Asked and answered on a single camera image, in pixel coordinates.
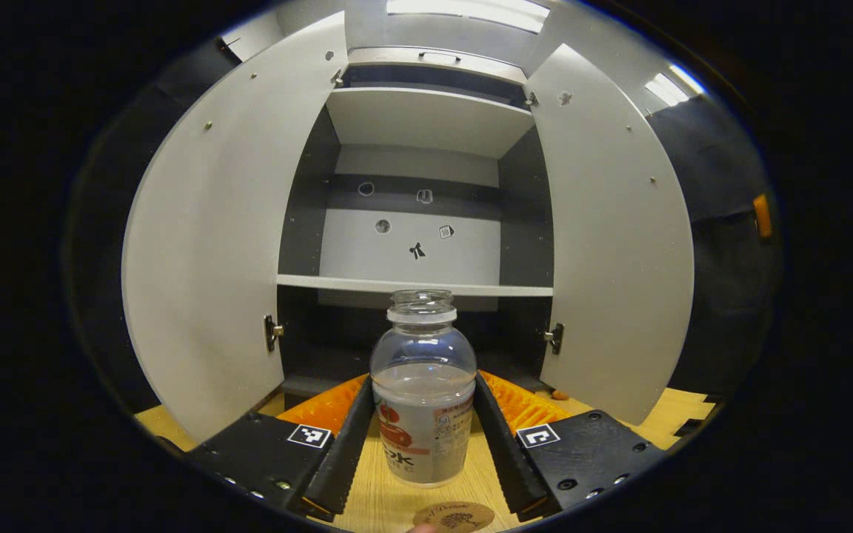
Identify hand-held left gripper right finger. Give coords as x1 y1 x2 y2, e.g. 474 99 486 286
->
473 370 668 523

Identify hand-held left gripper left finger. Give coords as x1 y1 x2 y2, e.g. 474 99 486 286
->
182 374 377 523

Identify round wooden coaster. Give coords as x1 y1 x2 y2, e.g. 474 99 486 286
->
412 501 496 533

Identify clear plastic bottle red label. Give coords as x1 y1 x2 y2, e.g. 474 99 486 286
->
369 289 478 488

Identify white cabinet door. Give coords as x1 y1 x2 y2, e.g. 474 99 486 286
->
121 11 349 443
526 43 695 426

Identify black backdrop cloth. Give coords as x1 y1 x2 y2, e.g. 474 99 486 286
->
64 37 783 415

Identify ceiling light panel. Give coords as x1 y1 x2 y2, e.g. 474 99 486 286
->
645 63 707 107
386 0 552 34

